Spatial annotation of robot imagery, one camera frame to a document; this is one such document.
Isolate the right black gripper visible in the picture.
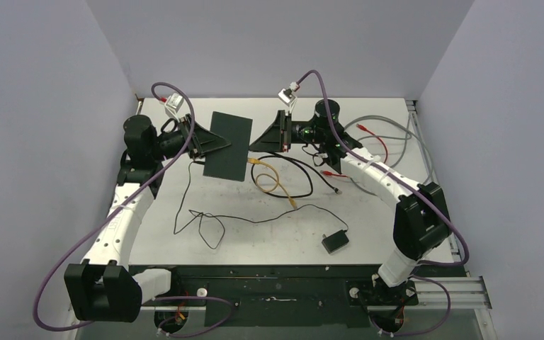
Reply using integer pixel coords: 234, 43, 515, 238
249, 112, 324, 154

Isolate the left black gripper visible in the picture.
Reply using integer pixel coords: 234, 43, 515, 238
149, 113, 230, 162

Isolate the black network switch box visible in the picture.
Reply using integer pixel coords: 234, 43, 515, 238
203, 111, 253, 182

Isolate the black ethernet cable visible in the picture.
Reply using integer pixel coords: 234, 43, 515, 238
245, 152, 344, 200

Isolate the red ethernet cable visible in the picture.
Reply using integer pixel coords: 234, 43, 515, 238
322, 123, 390, 179

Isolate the grey ethernet cable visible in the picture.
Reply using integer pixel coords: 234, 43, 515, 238
342, 114, 437, 196

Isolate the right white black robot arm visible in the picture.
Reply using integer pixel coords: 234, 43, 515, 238
249, 100, 451, 303

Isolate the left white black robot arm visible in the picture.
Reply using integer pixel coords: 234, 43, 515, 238
64, 115, 231, 322

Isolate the black power adapter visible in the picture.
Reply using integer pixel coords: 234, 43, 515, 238
321, 229, 349, 254

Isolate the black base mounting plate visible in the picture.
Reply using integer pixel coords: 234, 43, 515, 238
121, 263, 468, 329

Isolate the yellow ethernet cable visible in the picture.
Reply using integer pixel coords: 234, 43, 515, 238
247, 157, 298, 209

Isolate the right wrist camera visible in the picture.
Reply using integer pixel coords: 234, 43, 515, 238
278, 81, 300, 107

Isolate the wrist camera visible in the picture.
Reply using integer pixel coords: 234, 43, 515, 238
162, 93, 184, 117
278, 81, 300, 107

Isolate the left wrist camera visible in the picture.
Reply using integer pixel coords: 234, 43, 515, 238
162, 93, 184, 117

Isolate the thin black power cord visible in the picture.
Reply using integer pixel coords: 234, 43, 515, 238
173, 160, 350, 251

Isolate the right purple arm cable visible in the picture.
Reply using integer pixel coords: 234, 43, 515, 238
288, 70, 470, 339

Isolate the aluminium front rail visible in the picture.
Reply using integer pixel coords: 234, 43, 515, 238
142, 277, 492, 310

